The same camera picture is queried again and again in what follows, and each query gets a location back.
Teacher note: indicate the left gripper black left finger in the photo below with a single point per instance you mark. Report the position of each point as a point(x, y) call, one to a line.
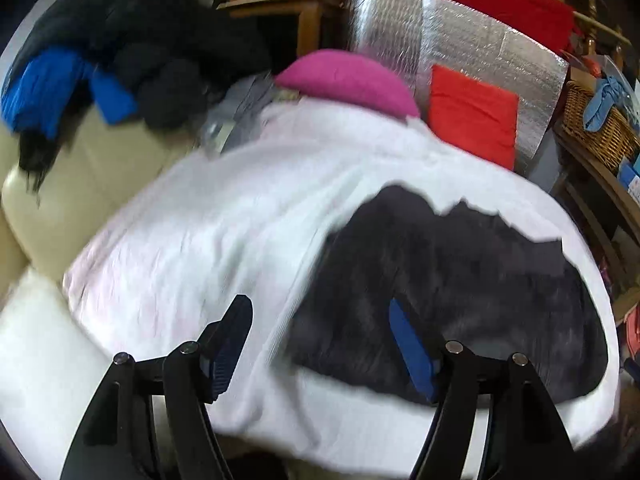
point(116, 438)

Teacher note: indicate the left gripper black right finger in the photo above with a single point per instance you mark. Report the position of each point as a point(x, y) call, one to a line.
point(525, 437)

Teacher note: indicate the dark grey jacket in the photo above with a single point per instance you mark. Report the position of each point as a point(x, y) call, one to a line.
point(463, 276)

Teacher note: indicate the black clothes pile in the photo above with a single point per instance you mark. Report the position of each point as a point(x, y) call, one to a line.
point(176, 57)

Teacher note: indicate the white bed cover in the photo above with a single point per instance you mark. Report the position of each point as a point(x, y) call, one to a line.
point(253, 222)

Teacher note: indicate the wooden shelf unit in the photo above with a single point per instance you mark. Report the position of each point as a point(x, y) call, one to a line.
point(606, 215)

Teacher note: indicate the beige leather armchair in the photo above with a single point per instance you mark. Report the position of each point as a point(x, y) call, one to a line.
point(98, 169)

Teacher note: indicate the wicker basket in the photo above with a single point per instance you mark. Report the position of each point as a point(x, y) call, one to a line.
point(602, 129)

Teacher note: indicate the red cushion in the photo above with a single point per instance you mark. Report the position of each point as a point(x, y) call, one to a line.
point(479, 118)

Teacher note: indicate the blue garment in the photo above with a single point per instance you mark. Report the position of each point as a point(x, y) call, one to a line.
point(37, 98)

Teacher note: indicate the light blue cloth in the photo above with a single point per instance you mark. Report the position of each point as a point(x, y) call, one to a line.
point(609, 94)

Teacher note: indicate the magenta pillow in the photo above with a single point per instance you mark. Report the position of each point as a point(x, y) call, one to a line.
point(346, 77)

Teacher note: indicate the silver insulation mat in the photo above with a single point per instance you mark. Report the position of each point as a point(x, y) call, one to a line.
point(410, 36)

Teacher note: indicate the red blanket on headboard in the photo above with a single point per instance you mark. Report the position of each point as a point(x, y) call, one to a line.
point(549, 22)

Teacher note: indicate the wooden cabinet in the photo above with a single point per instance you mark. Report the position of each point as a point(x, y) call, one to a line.
point(295, 0)

